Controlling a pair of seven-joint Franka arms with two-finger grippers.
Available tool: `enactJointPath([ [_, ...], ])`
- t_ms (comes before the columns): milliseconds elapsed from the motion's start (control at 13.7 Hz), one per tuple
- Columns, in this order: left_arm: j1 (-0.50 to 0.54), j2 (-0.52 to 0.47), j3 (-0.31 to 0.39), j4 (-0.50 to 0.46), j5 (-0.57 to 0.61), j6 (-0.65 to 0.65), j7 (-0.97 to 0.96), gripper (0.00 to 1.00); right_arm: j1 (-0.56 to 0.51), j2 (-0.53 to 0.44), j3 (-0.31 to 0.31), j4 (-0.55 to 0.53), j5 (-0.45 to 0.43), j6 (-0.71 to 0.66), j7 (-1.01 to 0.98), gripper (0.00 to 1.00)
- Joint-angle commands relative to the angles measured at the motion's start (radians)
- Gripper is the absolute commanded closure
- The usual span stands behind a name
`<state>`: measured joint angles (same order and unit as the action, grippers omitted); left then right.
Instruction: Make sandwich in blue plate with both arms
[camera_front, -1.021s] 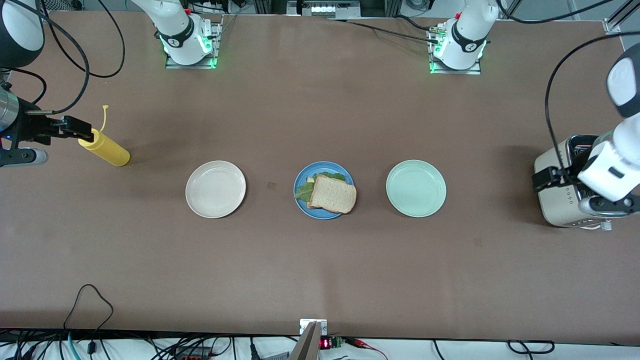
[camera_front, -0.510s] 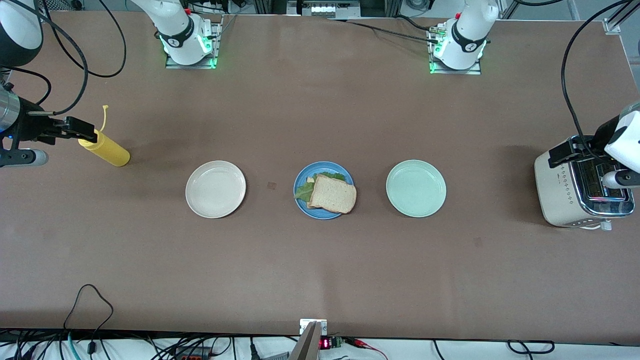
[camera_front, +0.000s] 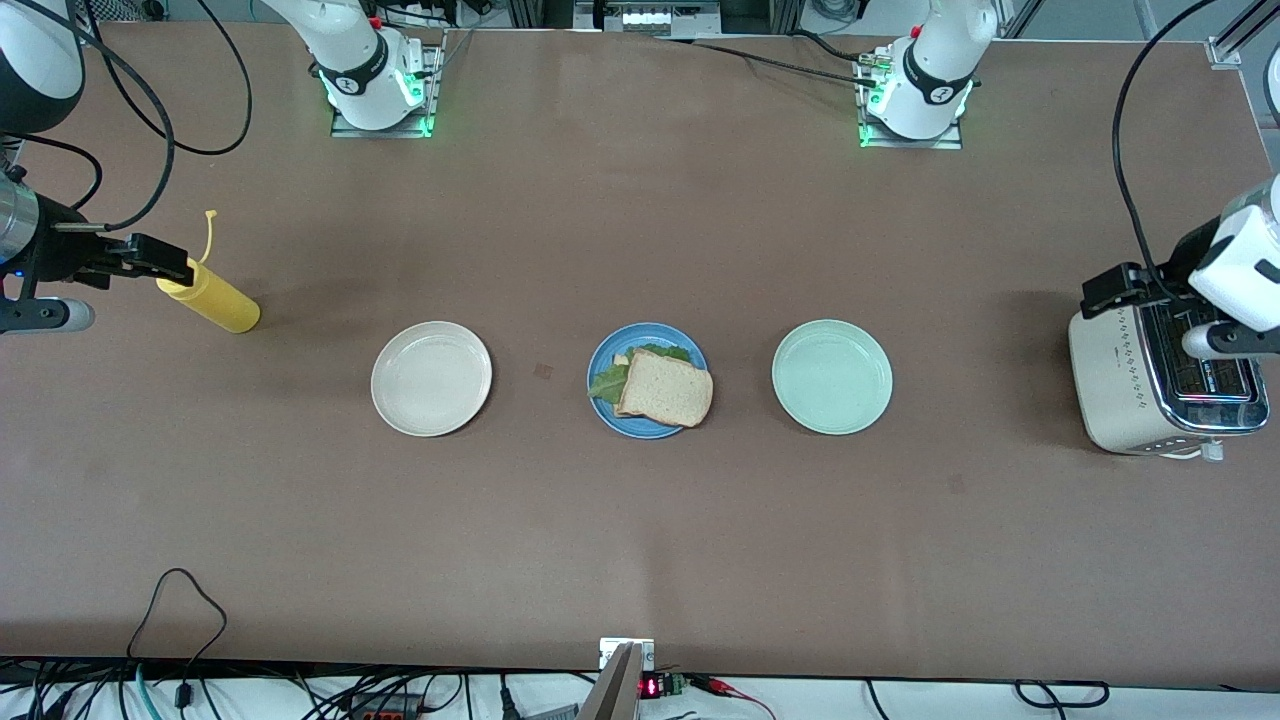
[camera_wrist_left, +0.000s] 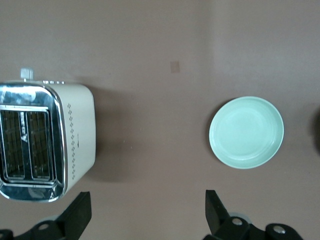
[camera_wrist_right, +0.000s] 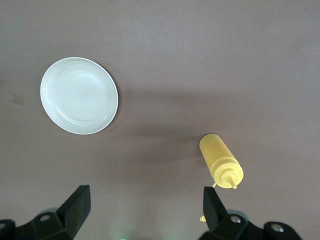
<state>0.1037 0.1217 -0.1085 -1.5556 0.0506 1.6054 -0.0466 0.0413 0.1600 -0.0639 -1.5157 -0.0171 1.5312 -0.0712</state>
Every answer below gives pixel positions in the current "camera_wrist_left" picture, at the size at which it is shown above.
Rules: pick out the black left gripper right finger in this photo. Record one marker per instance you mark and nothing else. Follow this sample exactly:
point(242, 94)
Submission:
point(225, 228)

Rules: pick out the cream chrome toaster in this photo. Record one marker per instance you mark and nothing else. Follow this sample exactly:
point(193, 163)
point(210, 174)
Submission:
point(77, 125)

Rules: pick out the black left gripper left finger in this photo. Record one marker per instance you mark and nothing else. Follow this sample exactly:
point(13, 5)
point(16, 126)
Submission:
point(70, 225)

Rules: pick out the light green round plate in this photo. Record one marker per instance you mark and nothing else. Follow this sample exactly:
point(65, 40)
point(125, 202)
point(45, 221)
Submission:
point(246, 132)

